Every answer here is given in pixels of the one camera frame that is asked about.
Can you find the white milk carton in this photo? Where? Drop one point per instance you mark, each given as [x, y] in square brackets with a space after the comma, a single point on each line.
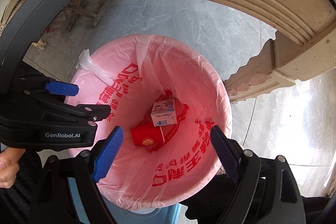
[163, 113]

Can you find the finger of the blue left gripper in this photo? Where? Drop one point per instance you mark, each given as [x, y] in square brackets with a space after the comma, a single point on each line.
[63, 89]
[93, 112]

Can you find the red paper cup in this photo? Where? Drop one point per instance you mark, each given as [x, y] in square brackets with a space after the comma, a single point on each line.
[148, 136]

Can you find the pink lined trash bin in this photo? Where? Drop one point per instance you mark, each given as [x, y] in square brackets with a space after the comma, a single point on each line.
[129, 74]

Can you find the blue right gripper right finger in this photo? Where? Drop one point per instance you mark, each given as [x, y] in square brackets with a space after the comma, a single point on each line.
[228, 152]

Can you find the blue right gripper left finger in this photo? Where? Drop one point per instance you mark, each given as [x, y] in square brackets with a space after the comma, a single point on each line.
[104, 153]

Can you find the person's left hand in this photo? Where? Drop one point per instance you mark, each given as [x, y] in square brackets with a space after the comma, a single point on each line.
[9, 166]

